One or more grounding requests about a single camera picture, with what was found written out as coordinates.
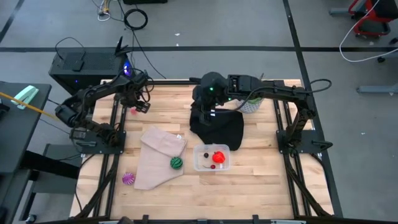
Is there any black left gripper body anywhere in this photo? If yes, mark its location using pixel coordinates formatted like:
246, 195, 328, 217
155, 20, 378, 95
124, 72, 153, 105

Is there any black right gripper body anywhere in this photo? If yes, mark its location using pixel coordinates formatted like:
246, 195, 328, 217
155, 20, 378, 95
189, 71, 233, 110

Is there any red pepper toy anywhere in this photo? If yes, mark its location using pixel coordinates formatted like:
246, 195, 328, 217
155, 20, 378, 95
212, 151, 226, 164

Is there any green watermelon toy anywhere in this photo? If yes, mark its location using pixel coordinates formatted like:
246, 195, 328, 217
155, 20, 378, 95
170, 156, 183, 170

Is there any purple striped onion toy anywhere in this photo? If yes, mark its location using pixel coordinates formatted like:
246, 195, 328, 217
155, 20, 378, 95
121, 172, 136, 186

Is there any clear plastic tupperware container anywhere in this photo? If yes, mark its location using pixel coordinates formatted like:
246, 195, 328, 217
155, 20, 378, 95
192, 144, 232, 172

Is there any black cloth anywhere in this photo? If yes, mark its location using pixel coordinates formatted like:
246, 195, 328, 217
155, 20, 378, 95
189, 107, 245, 152

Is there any potted green succulent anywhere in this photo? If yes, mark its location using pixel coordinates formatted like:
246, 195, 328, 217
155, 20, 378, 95
236, 73, 265, 114

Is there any black computer tower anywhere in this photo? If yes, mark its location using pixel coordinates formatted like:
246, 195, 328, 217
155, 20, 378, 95
49, 36, 138, 96

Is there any beige folded cloth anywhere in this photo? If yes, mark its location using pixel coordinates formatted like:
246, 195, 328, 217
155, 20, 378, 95
134, 126, 188, 191

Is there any yellow rod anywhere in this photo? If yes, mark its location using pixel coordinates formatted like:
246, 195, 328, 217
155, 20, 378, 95
0, 91, 62, 121

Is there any mint green stapler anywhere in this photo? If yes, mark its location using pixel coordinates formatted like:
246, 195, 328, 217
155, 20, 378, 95
11, 85, 40, 110

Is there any black desk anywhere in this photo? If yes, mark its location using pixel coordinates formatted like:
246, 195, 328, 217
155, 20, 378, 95
0, 80, 52, 175

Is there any grey table foot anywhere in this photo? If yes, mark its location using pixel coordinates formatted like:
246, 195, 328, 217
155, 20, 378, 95
328, 6, 355, 17
356, 83, 398, 95

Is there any red and black cart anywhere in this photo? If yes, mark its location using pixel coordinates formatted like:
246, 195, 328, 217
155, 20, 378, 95
348, 0, 398, 38

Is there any black aluminium table frame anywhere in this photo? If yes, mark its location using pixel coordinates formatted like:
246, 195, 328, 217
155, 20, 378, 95
74, 79, 335, 220

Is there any coiled black cable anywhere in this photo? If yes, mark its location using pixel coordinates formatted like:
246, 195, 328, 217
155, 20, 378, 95
123, 8, 149, 31

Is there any white and yellow wire bundle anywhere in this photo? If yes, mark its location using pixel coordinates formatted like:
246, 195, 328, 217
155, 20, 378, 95
91, 0, 125, 22

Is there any white cable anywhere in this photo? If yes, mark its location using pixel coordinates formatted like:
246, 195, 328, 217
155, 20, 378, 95
338, 0, 398, 63

